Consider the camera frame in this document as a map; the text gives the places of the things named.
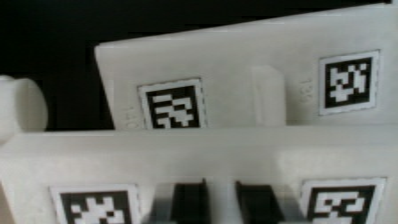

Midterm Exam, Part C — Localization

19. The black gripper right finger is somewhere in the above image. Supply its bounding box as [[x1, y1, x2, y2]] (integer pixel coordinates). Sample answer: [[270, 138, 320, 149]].
[[234, 182, 284, 224]]

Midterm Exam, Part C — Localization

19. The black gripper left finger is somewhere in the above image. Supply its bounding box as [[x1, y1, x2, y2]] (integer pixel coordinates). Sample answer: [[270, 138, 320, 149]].
[[171, 181, 211, 224]]

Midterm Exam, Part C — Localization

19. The white cabinet door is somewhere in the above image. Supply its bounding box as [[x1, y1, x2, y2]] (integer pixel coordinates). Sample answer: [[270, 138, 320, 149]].
[[94, 0, 398, 131], [0, 125, 398, 224]]

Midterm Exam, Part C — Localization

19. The white cabinet body box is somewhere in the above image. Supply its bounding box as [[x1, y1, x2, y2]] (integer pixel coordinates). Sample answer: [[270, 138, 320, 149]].
[[0, 75, 48, 145]]

